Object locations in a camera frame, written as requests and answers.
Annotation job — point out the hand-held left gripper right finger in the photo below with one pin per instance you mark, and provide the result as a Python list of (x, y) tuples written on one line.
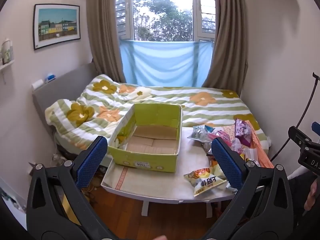
[(227, 163)]

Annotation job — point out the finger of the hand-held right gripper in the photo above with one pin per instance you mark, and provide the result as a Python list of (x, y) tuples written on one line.
[(298, 135), (316, 127)]

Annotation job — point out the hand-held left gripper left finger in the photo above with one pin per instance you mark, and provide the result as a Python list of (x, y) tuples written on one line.
[(91, 162)]

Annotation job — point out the pink striped snack packet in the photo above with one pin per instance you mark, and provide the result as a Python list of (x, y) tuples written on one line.
[(220, 134)]

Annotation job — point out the purple snack packet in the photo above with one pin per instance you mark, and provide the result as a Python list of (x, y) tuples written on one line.
[(242, 131)]

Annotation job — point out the green cardboard box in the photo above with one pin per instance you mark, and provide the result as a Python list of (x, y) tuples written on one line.
[(150, 140)]

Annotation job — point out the person's right hand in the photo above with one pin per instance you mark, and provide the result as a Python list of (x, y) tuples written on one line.
[(311, 195)]

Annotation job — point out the white snack packet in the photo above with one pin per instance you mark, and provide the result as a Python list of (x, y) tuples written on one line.
[(250, 156)]

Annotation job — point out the clear plastic snack packet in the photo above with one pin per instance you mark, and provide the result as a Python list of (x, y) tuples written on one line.
[(206, 147)]

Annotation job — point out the crumpled clear plastic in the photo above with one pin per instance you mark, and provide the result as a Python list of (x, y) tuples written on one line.
[(61, 158)]

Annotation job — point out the patterned paper strip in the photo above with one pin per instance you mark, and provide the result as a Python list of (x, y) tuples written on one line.
[(121, 178)]

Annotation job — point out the orange patterned cloth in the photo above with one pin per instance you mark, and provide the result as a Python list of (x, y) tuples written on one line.
[(261, 152)]

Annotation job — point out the grey blue snack packet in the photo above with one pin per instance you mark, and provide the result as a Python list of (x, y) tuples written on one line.
[(200, 132)]

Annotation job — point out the dark cloth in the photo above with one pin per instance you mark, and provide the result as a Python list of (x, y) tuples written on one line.
[(298, 205)]

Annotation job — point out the floral striped blanket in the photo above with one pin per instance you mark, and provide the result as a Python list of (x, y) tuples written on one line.
[(105, 105)]

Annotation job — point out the white low table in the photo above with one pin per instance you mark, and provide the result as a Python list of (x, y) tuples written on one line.
[(155, 185)]

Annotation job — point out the grey bed headboard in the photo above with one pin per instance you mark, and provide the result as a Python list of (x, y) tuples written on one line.
[(62, 87)]

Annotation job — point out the blue and white bottle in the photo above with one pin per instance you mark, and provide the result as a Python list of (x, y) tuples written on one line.
[(50, 78)]

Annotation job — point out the white tissue pack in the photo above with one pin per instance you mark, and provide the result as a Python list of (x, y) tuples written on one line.
[(37, 83)]

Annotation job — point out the blue window cloth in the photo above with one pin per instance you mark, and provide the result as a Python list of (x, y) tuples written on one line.
[(162, 62)]

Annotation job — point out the small shelf ornament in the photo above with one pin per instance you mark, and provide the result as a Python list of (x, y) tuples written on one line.
[(6, 52)]

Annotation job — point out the white wall shelf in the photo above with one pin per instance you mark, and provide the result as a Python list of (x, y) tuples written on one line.
[(6, 66)]

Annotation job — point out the framed wall picture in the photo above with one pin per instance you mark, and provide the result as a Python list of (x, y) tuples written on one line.
[(56, 25)]

